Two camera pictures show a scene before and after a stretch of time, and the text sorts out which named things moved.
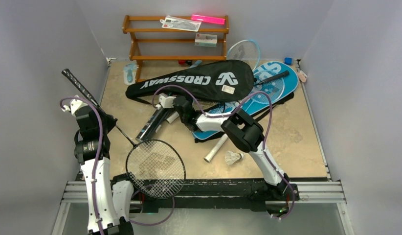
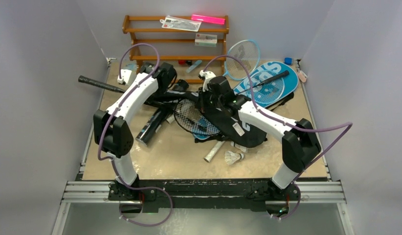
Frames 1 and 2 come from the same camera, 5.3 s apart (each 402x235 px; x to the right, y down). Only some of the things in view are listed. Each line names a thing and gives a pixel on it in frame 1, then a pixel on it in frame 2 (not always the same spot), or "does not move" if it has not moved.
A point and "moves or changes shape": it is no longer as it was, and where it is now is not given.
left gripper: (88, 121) -> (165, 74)
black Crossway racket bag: (221, 81) moves or changes shape
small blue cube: (288, 60) does not move
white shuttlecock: (231, 157) does not move
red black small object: (189, 62) does not move
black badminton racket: (153, 168) moves or changes shape
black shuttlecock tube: (158, 117) does not move
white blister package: (178, 23) does not move
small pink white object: (302, 76) does not move
